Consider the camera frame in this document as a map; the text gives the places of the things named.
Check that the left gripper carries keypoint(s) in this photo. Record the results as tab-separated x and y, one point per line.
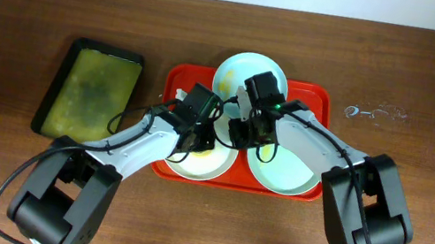
200	140

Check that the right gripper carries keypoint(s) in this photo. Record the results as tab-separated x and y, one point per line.
242	140

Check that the green and yellow sponge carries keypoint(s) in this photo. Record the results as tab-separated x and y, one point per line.
202	153

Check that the light blue plate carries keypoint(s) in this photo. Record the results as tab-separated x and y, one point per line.
235	70

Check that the white plate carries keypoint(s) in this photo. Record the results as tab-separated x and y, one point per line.
209	167

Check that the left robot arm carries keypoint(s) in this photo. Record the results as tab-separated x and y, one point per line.
65	197

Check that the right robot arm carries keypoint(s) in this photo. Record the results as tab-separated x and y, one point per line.
362	195

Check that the red plastic tray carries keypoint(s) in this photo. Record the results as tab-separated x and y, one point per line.
239	177

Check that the black tray with yellow liquid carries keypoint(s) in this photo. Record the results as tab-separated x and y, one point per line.
93	85

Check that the light green plate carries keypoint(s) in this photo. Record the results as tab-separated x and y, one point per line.
280	171

